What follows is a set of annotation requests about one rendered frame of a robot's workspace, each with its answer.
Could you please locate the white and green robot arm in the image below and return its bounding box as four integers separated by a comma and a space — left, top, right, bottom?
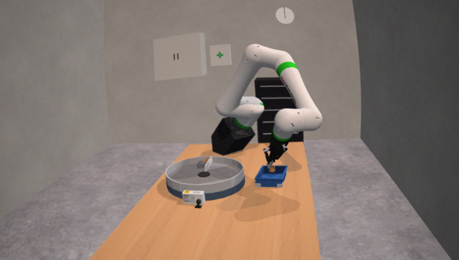
215, 44, 322, 149

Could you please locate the blue crate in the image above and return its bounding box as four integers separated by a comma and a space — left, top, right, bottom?
255, 165, 287, 187

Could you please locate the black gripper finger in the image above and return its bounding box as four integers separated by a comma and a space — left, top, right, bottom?
263, 147, 276, 168
270, 146, 288, 167

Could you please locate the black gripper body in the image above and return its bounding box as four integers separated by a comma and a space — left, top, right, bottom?
268, 142, 284, 153

